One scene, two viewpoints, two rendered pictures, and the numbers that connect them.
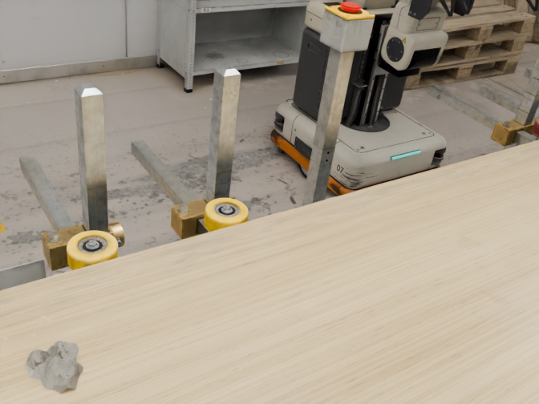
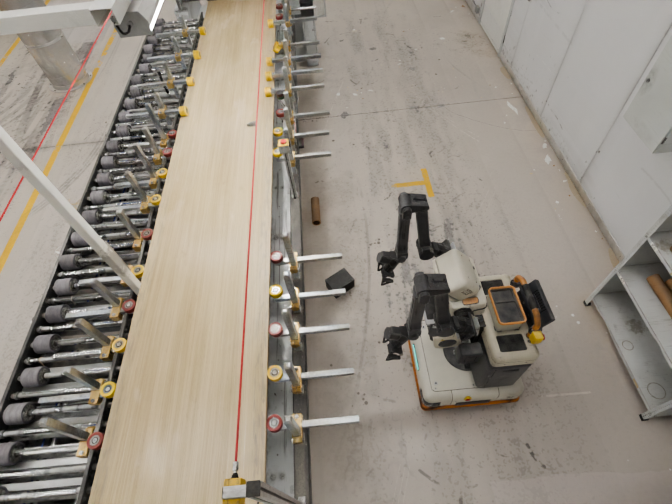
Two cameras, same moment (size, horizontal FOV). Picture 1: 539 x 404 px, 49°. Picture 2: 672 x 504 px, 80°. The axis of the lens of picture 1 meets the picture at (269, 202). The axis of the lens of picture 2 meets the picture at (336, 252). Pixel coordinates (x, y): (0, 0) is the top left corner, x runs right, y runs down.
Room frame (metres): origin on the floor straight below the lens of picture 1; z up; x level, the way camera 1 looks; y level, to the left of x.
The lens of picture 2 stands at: (2.74, -1.65, 2.97)
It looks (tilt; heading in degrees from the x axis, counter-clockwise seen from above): 54 degrees down; 129
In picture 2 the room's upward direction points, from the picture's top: 7 degrees counter-clockwise
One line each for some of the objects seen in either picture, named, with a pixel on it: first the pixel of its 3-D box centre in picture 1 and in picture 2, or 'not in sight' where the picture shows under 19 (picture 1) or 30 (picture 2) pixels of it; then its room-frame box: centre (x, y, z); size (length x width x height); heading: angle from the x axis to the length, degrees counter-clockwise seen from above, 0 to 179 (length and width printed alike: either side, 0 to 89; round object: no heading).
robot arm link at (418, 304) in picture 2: not in sight; (417, 309); (2.51, -0.85, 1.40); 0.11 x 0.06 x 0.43; 128
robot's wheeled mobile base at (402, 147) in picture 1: (357, 140); (460, 357); (2.75, -0.40, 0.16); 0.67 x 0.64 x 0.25; 38
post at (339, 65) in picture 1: (324, 146); (290, 174); (1.16, -0.10, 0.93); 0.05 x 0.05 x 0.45; 38
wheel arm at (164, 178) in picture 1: (177, 193); (304, 156); (1.05, 0.20, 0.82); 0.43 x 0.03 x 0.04; 38
